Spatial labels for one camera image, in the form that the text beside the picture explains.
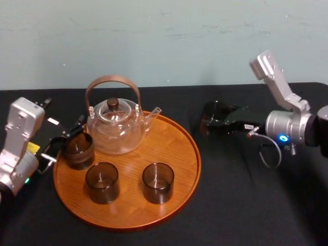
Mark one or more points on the round wooden tray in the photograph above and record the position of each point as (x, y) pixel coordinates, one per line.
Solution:
(133, 212)

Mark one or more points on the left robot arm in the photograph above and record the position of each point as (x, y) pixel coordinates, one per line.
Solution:
(18, 133)

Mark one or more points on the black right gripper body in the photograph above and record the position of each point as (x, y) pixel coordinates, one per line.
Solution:
(247, 123)

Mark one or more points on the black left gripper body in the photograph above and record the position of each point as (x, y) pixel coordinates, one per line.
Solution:
(50, 133)

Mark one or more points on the black tablecloth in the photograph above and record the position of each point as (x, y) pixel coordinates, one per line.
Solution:
(243, 200)

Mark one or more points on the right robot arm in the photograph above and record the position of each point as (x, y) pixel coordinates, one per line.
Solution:
(282, 123)

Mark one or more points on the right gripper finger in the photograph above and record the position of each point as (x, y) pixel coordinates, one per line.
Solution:
(219, 127)
(235, 111)

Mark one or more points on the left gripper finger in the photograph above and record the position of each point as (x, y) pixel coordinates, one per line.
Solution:
(44, 103)
(75, 129)

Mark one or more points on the smoky glass cup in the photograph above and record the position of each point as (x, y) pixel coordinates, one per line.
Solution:
(79, 156)
(157, 189)
(102, 189)
(208, 115)

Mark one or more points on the glass teapot lid brown knob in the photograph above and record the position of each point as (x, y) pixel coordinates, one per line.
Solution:
(112, 109)

